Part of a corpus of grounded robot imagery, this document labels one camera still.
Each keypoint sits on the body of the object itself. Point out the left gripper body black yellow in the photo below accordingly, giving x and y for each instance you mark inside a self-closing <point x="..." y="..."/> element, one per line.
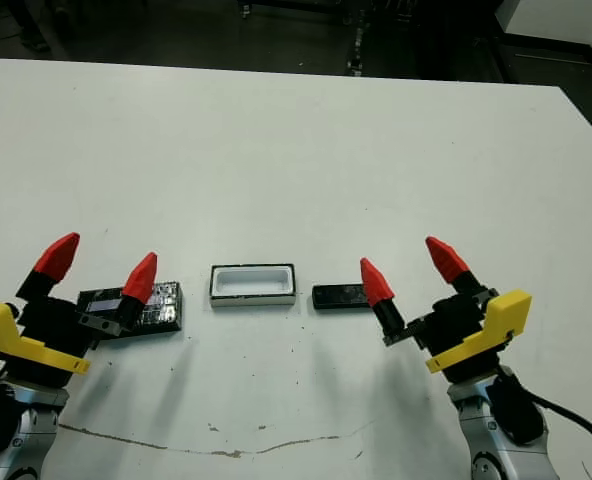
<point x="51" y="325"/>

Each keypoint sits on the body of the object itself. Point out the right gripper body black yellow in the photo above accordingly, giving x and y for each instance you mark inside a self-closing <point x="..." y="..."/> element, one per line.
<point x="456" y="325"/>

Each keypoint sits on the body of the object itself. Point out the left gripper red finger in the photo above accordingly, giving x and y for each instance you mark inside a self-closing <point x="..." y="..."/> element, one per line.
<point x="143" y="280"/>
<point x="56" y="257"/>

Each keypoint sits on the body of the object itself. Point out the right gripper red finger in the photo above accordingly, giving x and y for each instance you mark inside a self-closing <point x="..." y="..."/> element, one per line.
<point x="376" y="285"/>
<point x="448" y="260"/>

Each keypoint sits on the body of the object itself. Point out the black glossy box lid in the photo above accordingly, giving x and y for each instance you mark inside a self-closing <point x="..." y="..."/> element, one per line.
<point x="166" y="310"/>

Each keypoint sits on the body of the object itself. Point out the black slim camera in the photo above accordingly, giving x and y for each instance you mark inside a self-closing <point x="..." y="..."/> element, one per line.
<point x="338" y="297"/>

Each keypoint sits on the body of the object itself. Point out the dark shoe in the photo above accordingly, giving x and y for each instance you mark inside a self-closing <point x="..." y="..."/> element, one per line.
<point x="36" y="42"/>

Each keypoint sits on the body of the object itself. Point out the white-lined camera box base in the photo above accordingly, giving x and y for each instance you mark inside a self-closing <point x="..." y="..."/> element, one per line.
<point x="251" y="301"/>

